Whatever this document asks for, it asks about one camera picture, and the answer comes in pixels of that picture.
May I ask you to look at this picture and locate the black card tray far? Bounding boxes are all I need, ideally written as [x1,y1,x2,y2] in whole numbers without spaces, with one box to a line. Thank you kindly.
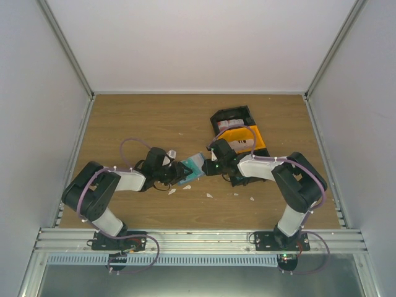
[210,105,256,135]

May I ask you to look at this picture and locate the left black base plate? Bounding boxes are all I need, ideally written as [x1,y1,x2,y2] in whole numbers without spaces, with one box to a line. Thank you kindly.
[87,231,147,252]

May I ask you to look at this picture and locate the aluminium front rail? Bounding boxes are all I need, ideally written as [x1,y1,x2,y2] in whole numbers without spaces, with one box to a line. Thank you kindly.
[33,228,368,254]

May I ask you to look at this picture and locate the red white cards in tray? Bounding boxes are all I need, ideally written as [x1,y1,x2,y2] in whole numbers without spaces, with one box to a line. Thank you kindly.
[217,119,244,129]

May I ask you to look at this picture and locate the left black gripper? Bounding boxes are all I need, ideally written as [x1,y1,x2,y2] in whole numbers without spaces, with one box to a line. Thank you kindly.
[154,161,192,186]

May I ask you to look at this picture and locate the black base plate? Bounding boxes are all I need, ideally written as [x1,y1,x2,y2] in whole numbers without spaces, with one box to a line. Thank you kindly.
[87,231,147,252]
[247,231,311,252]

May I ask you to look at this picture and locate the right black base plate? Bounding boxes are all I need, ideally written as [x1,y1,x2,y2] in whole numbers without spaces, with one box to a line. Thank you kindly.
[247,231,311,252]

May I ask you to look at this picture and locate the black card tray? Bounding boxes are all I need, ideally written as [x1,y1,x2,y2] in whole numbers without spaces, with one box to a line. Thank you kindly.
[230,148,270,188]
[210,105,256,135]

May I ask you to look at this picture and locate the slotted grey cable duct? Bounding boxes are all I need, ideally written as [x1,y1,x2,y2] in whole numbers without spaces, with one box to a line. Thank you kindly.
[47,253,278,267]

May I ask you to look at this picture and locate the black card tray near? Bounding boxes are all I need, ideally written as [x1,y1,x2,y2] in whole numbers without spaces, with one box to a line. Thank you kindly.
[230,148,270,188]

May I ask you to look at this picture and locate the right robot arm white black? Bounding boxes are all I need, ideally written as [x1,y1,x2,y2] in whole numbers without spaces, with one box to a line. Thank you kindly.
[202,139,327,251]

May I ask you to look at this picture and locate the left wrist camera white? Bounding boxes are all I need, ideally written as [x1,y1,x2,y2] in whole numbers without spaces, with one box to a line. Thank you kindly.
[163,150,176,165]

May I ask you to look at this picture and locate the orange card tray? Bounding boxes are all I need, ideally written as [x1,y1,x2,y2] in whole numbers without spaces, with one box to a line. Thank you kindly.
[219,125,266,153]

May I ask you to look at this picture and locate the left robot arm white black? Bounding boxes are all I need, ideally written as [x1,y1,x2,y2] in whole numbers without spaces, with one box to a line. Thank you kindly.
[61,147,193,250]

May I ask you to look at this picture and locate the pink white card in orange tray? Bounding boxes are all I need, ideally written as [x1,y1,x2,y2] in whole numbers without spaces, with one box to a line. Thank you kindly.
[229,139,254,152]

